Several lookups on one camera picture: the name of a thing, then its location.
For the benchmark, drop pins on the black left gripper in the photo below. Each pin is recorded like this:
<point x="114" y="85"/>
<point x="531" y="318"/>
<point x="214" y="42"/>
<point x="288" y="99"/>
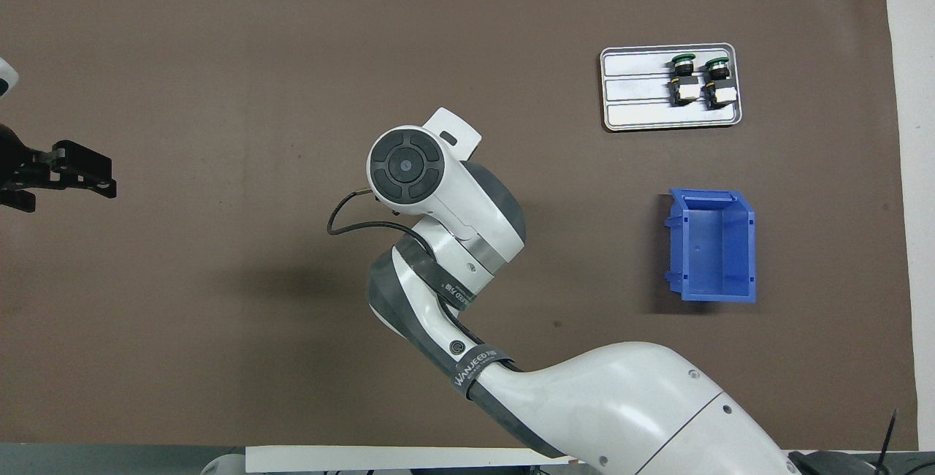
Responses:
<point x="22" y="164"/>

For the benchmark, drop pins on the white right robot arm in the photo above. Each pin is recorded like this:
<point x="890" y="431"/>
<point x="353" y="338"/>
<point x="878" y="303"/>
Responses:
<point x="621" y="402"/>

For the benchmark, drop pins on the brown table mat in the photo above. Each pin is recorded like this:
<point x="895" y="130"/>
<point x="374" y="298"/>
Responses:
<point x="219" y="358"/>

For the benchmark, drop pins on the grey metal tray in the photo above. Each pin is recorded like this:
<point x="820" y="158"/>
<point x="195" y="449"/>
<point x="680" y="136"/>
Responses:
<point x="635" y="88"/>

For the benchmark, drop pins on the blue plastic bin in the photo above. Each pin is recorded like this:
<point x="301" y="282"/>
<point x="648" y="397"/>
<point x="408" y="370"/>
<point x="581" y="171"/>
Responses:
<point x="712" y="256"/>

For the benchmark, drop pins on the green push button switch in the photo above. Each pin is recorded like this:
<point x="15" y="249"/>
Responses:
<point x="684" y="84"/>
<point x="717" y="88"/>

